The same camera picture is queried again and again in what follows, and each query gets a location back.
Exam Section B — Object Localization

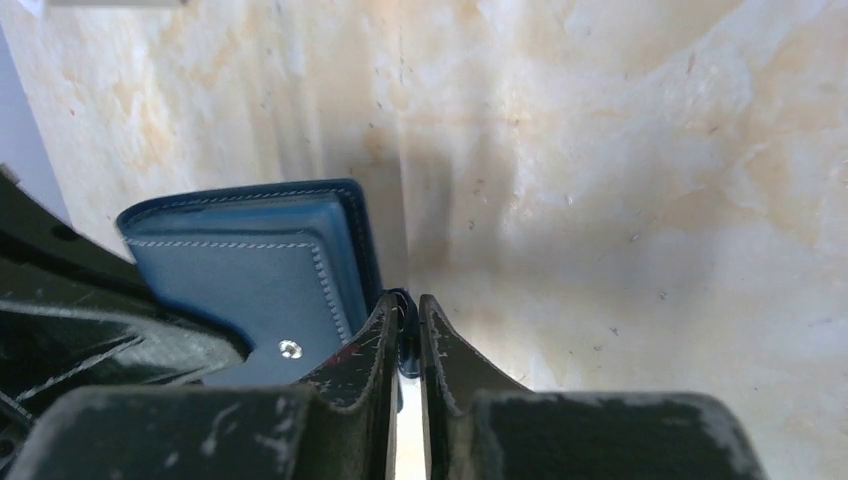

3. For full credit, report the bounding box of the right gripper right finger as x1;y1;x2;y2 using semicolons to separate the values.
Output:
419;295;766;479

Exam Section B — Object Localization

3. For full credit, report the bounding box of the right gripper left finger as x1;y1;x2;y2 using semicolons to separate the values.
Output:
9;294;399;479

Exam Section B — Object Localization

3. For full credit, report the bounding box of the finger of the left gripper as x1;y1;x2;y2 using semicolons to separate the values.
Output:
1;301;246;418
1;172;173;315

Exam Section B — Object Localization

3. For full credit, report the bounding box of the blue leather card holder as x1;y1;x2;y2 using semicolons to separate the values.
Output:
116;178;386;387

